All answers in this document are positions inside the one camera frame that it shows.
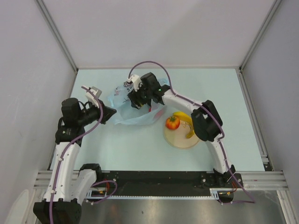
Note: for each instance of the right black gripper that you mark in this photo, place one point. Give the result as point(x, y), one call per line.
point(133, 95)

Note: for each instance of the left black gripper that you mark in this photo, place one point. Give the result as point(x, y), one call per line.
point(107, 112)

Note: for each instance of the light blue printed plastic bag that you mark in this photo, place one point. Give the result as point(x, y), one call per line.
point(126, 114)

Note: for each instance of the orange red fake tomato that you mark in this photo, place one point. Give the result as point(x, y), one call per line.
point(172, 123)

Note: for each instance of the yellow fake banana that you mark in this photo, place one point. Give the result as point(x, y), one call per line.
point(188, 120)

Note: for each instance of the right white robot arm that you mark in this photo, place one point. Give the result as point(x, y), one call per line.
point(206, 121)

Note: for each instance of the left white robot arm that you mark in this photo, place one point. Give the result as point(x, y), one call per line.
point(62, 201)

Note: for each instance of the red fake apple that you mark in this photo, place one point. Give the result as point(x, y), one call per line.
point(159, 114)

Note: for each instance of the cream ceramic plate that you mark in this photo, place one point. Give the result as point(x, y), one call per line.
point(177, 138)

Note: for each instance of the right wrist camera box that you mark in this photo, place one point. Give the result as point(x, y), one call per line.
point(133, 81)

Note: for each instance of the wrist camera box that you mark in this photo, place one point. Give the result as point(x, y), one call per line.
point(133, 81)
point(92, 94)

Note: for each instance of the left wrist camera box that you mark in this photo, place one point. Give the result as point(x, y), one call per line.
point(92, 94)

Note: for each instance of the aluminium frame rail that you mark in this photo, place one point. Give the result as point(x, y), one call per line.
point(253, 180)

